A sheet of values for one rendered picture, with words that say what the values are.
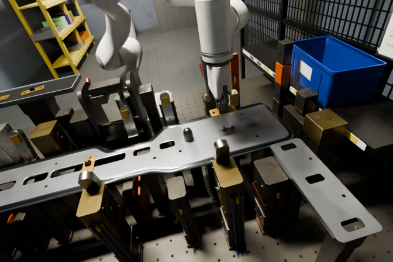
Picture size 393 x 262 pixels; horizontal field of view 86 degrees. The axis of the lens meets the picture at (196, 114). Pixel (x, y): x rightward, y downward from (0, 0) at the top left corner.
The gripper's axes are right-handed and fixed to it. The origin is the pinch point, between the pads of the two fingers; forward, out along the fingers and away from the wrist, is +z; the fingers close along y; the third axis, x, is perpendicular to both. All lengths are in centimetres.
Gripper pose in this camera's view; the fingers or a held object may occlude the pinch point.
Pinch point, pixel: (221, 104)
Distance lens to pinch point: 68.5
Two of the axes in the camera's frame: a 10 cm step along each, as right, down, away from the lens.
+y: 2.1, 5.5, -8.1
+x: 9.7, -2.4, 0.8
